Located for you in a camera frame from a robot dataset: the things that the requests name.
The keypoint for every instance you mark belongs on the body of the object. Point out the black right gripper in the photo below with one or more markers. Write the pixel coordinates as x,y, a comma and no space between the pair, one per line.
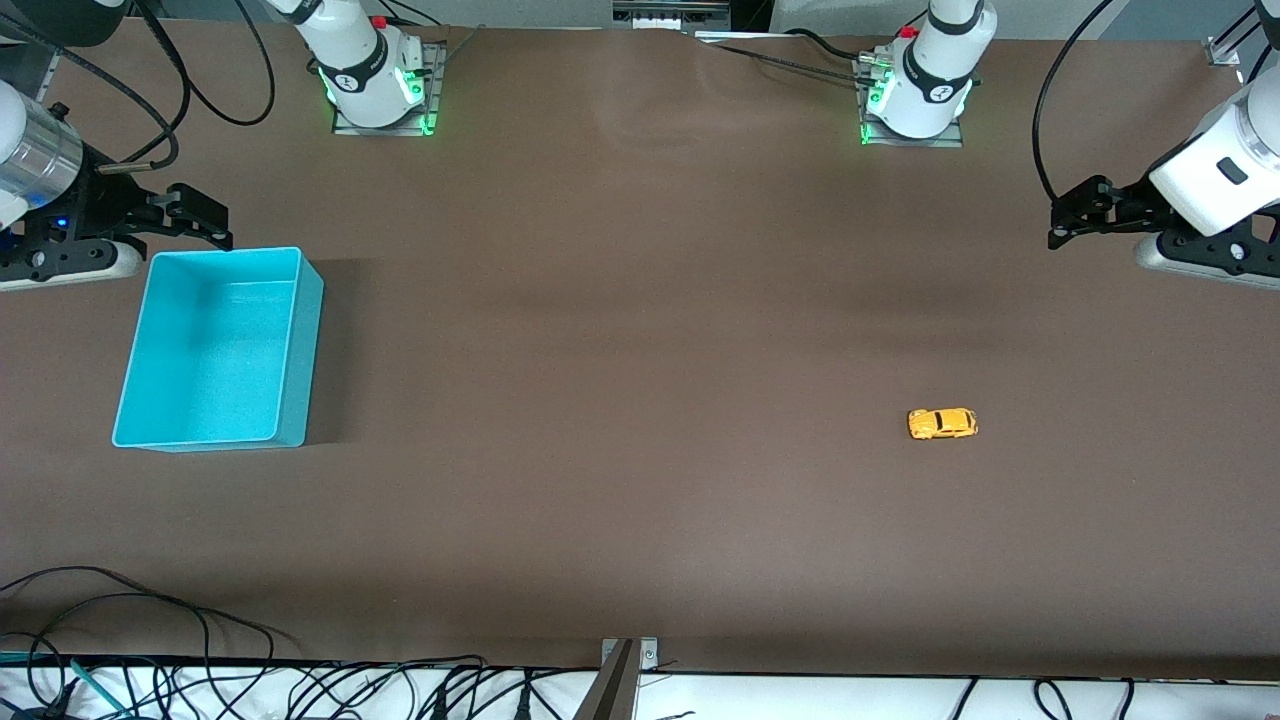
100,200

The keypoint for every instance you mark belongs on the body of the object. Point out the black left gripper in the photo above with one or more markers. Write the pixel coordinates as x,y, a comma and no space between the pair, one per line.
1127,203

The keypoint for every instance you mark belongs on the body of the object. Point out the yellow beetle toy car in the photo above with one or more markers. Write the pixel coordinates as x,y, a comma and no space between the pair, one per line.
942,424

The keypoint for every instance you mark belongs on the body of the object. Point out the teal plastic bin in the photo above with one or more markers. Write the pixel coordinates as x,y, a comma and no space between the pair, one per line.
210,370

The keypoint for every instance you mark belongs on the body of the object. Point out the black power plug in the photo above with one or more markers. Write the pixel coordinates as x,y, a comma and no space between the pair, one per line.
437,702
521,702

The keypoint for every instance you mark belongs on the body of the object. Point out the white ledge strip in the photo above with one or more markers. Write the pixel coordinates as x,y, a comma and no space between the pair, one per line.
800,700

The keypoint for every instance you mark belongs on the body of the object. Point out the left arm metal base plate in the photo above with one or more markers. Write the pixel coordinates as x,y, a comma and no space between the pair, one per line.
915,143

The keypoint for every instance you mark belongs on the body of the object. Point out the small metal corner bracket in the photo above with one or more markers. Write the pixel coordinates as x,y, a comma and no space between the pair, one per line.
1225,52

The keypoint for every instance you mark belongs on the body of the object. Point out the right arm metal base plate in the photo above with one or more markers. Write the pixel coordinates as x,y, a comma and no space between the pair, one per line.
436,110

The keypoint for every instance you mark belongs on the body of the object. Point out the grey metal bracket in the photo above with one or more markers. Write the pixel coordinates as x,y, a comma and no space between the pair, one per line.
648,655

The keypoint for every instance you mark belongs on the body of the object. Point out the grey camera mount pole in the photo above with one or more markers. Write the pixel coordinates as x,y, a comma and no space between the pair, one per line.
610,695

